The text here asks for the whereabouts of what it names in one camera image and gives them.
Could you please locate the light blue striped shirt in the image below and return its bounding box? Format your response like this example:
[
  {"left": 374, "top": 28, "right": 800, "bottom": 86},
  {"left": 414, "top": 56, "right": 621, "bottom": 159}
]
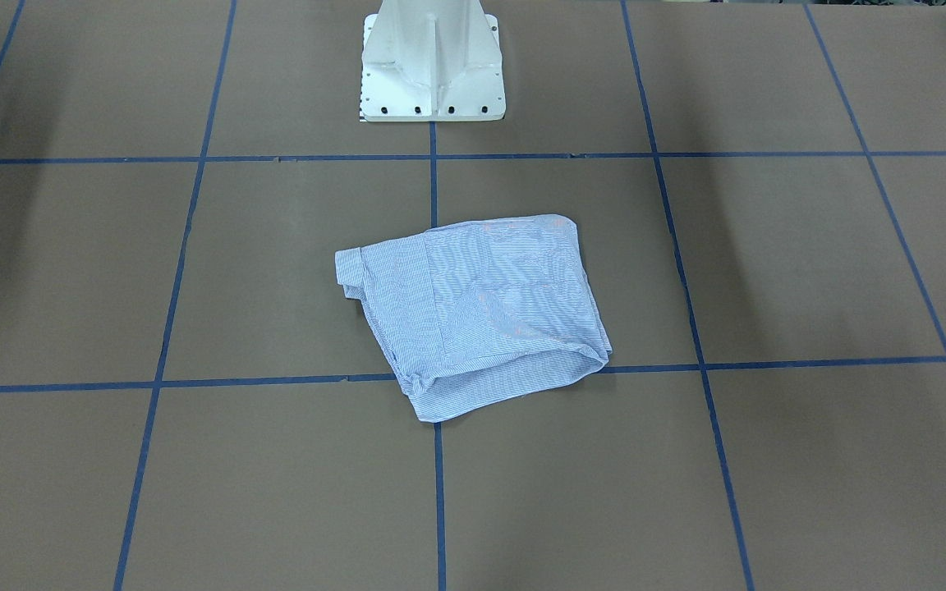
[{"left": 334, "top": 214, "right": 613, "bottom": 424}]

